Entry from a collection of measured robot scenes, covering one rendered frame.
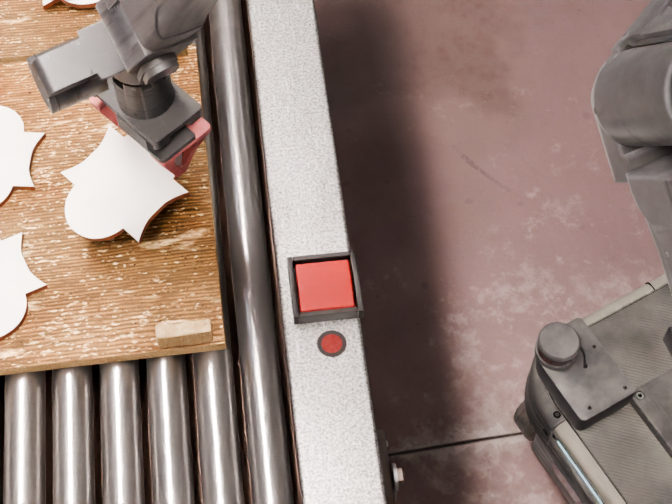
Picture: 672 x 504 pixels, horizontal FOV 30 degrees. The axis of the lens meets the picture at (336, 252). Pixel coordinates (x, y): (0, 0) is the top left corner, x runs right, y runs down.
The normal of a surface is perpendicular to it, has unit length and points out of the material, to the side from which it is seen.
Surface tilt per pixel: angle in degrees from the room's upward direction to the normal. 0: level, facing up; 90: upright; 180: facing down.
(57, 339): 0
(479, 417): 0
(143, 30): 74
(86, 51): 30
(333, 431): 0
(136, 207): 11
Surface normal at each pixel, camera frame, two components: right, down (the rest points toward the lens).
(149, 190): -0.14, -0.38
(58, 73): 0.16, -0.04
